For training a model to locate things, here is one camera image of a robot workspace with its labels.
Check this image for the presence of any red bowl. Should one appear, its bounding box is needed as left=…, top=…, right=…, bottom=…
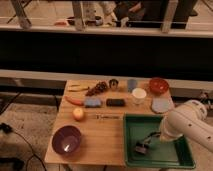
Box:
left=149, top=77, right=169, bottom=95

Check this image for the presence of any person in background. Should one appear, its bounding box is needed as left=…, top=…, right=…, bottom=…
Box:
left=112, top=0, right=158, bottom=28

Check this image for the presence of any small metal cup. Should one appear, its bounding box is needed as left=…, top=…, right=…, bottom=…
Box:
left=109, top=79, right=119, bottom=91

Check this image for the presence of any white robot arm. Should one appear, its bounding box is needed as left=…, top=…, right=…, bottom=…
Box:
left=146, top=100, right=213, bottom=153

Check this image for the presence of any small dark brush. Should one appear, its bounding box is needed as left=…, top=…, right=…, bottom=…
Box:
left=135, top=142, right=148, bottom=155

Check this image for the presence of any grey blue cloth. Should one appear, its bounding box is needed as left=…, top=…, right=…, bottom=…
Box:
left=151, top=98, right=174, bottom=113

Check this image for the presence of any yellow banana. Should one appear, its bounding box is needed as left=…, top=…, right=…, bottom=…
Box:
left=68, top=84, right=89, bottom=92

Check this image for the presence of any white cup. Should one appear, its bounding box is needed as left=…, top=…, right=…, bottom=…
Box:
left=132, top=88, right=147, bottom=105

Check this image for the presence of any purple bowl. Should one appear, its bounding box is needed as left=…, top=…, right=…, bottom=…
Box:
left=52, top=125, right=82, bottom=155

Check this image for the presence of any orange carrot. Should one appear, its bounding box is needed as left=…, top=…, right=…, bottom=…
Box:
left=65, top=96, right=84, bottom=106

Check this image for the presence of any black floor cable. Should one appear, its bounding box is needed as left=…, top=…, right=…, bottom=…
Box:
left=0, top=122, right=49, bottom=171

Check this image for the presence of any green plastic tray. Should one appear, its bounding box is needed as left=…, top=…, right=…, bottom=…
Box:
left=123, top=114, right=195, bottom=169

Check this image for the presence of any blue sponge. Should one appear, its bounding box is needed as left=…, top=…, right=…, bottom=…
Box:
left=84, top=98, right=102, bottom=108

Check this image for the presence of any blue translucent cup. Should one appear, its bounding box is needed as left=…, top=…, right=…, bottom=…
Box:
left=127, top=79, right=137, bottom=92

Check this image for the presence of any black rectangular block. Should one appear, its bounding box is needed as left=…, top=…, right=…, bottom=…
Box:
left=106, top=99, right=125, bottom=107

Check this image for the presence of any dark grape bunch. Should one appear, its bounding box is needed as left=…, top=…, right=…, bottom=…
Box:
left=86, top=81, right=108, bottom=96

